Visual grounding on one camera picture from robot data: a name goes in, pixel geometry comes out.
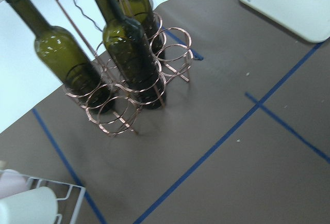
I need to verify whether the white bear tray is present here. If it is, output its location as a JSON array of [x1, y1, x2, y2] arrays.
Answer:
[[240, 0, 329, 43]]

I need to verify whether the green wine bottle middle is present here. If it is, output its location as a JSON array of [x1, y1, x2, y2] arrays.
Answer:
[[95, 0, 166, 109]]

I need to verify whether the green wine bottle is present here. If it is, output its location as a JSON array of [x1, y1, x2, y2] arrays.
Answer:
[[5, 0, 114, 114], [95, 0, 166, 109], [119, 0, 165, 59]]

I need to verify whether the green wine bottle back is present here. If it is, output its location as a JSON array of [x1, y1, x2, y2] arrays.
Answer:
[[119, 0, 165, 59]]

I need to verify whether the green wine bottle front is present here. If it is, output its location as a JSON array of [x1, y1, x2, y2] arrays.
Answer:
[[5, 0, 114, 114]]

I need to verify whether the white cup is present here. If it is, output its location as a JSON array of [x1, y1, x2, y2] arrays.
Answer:
[[1, 186, 58, 223]]

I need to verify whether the pale pink cup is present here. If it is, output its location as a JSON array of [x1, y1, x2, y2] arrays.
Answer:
[[1, 169, 28, 199]]

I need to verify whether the copper wire bottle rack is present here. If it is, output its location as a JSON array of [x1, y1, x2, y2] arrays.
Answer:
[[55, 0, 194, 137]]

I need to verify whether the white wire cup rack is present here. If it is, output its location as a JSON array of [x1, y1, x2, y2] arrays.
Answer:
[[20, 173, 86, 223]]

